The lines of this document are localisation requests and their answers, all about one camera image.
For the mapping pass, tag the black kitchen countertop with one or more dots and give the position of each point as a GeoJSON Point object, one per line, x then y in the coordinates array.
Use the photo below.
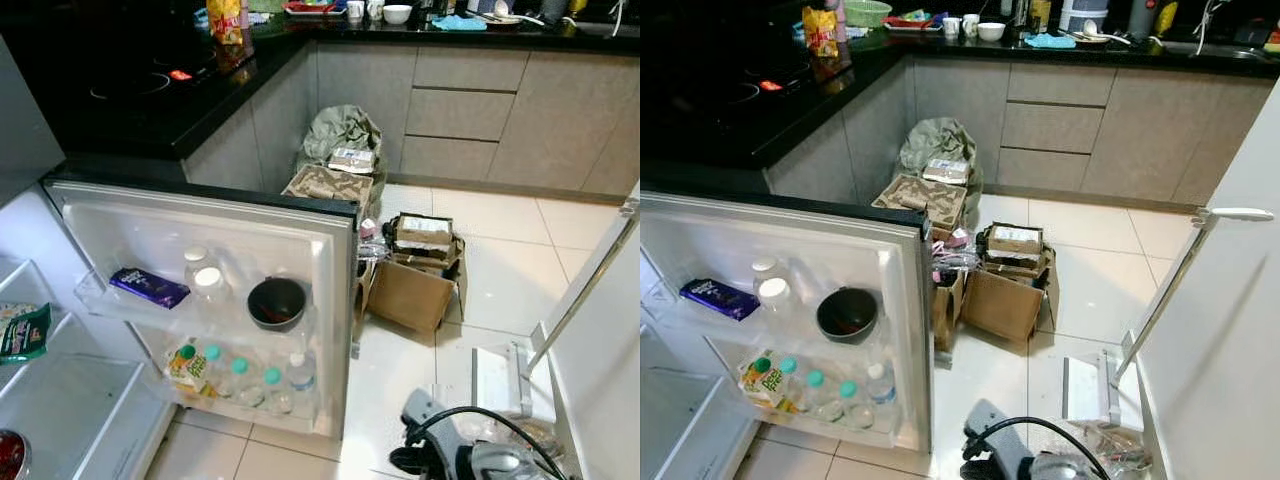
{"type": "Point", "coordinates": [200, 125]}
{"type": "Point", "coordinates": [800, 130]}

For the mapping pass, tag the purple chocolate bar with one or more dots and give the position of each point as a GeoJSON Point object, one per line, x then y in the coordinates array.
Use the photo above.
{"type": "Point", "coordinates": [720, 299]}
{"type": "Point", "coordinates": [148, 287]}

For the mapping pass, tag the white mug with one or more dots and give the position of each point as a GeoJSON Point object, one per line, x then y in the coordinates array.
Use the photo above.
{"type": "Point", "coordinates": [375, 10]}
{"type": "Point", "coordinates": [971, 26]}
{"type": "Point", "coordinates": [354, 10]}
{"type": "Point", "coordinates": [951, 27]}

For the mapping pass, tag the large open cardboard box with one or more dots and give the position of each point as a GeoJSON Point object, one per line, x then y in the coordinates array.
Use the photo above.
{"type": "Point", "coordinates": [410, 300]}
{"type": "Point", "coordinates": [1000, 305]}

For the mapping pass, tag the grey steel flask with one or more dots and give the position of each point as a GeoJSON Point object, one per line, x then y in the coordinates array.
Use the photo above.
{"type": "Point", "coordinates": [553, 10]}
{"type": "Point", "coordinates": [1142, 18]}

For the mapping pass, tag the green plastic basket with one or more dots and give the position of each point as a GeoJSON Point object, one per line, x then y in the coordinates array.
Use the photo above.
{"type": "Point", "coordinates": [265, 5]}
{"type": "Point", "coordinates": [868, 14]}

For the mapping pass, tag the grey base cabinets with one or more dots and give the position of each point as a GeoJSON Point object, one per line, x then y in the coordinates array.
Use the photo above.
{"type": "Point", "coordinates": [570, 120]}
{"type": "Point", "coordinates": [1140, 130]}

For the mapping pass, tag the green snack packet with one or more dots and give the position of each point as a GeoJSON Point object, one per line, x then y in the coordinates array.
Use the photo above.
{"type": "Point", "coordinates": [22, 335]}

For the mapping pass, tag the water bottle green cap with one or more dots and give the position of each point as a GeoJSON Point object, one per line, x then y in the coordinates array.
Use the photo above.
{"type": "Point", "coordinates": [272, 376]}
{"type": "Point", "coordinates": [814, 379]}
{"type": "Point", "coordinates": [240, 366]}
{"type": "Point", "coordinates": [848, 389]}
{"type": "Point", "coordinates": [786, 366]}
{"type": "Point", "coordinates": [212, 353]}

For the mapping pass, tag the red tray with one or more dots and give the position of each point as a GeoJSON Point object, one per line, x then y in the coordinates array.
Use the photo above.
{"type": "Point", "coordinates": [905, 24]}
{"type": "Point", "coordinates": [310, 10]}

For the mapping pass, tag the white rice cooker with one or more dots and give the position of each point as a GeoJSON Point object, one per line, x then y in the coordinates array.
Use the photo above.
{"type": "Point", "coordinates": [490, 6]}
{"type": "Point", "coordinates": [1083, 15]}

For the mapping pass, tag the grey drawer front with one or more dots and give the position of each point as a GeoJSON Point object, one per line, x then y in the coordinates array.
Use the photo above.
{"type": "Point", "coordinates": [1042, 170]}
{"type": "Point", "coordinates": [448, 158]}
{"type": "Point", "coordinates": [1052, 127]}
{"type": "Point", "coordinates": [470, 68]}
{"type": "Point", "coordinates": [460, 114]}
{"type": "Point", "coordinates": [1060, 84]}

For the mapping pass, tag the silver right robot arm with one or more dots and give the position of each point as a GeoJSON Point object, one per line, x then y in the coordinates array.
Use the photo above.
{"type": "Point", "coordinates": [505, 462]}
{"type": "Point", "coordinates": [1065, 470]}

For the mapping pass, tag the water bottle blue label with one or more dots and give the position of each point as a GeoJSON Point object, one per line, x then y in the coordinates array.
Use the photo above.
{"type": "Point", "coordinates": [300, 380]}
{"type": "Point", "coordinates": [878, 390]}

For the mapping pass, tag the brown pulp packing tray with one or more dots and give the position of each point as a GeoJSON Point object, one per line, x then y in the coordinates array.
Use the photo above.
{"type": "Point", "coordinates": [325, 185]}
{"type": "Point", "coordinates": [920, 198]}

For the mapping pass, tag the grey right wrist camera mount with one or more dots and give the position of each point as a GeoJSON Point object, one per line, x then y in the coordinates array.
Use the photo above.
{"type": "Point", "coordinates": [990, 425]}
{"type": "Point", "coordinates": [430, 415]}

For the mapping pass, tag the black induction hob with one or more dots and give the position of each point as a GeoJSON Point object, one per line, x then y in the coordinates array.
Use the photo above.
{"type": "Point", "coordinates": [140, 85]}
{"type": "Point", "coordinates": [730, 95]}

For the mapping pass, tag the open mini fridge door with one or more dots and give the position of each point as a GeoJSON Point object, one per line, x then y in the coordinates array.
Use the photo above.
{"type": "Point", "coordinates": [740, 240]}
{"type": "Point", "coordinates": [150, 230]}

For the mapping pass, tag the small white plate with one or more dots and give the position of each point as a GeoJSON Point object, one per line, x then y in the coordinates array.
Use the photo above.
{"type": "Point", "coordinates": [503, 20]}
{"type": "Point", "coordinates": [1088, 37]}

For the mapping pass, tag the white mini fridge cabinet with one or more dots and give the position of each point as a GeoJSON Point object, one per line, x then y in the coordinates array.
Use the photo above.
{"type": "Point", "coordinates": [690, 420]}
{"type": "Point", "coordinates": [80, 400]}

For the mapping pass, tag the steel bowl with red food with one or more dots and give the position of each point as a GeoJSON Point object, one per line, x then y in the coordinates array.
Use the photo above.
{"type": "Point", "coordinates": [10, 458]}

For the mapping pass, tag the white door panel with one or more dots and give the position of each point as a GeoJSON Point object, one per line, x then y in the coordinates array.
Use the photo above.
{"type": "Point", "coordinates": [1230, 330]}
{"type": "Point", "coordinates": [610, 350]}

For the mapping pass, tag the small labelled cardboard box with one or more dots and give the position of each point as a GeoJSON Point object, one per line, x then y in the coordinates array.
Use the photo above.
{"type": "Point", "coordinates": [352, 160]}
{"type": "Point", "coordinates": [946, 170]}

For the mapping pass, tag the pink cup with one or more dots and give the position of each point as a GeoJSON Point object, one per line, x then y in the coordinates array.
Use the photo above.
{"type": "Point", "coordinates": [841, 12]}

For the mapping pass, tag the yellow bottle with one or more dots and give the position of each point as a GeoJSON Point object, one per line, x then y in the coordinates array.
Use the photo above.
{"type": "Point", "coordinates": [577, 7]}
{"type": "Point", "coordinates": [1167, 18]}

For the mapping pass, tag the yellow snack bag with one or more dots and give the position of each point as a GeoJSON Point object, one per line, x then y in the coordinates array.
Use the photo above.
{"type": "Point", "coordinates": [821, 33]}
{"type": "Point", "coordinates": [225, 22]}

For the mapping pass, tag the blue cloth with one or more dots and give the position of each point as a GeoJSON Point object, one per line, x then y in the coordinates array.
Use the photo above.
{"type": "Point", "coordinates": [460, 23]}
{"type": "Point", "coordinates": [1050, 41]}

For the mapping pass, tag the green garbage bag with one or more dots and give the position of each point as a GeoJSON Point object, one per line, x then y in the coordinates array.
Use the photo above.
{"type": "Point", "coordinates": [935, 140]}
{"type": "Point", "coordinates": [340, 128]}

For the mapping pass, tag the small white bowl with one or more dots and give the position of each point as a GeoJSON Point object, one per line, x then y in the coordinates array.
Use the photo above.
{"type": "Point", "coordinates": [398, 15]}
{"type": "Point", "coordinates": [992, 32]}

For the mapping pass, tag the white metal bracket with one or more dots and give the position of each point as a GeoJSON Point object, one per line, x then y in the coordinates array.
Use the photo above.
{"type": "Point", "coordinates": [495, 380]}
{"type": "Point", "coordinates": [1085, 390]}

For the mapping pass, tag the black cup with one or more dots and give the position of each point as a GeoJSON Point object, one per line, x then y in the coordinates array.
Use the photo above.
{"type": "Point", "coordinates": [847, 315]}
{"type": "Point", "coordinates": [277, 305]}

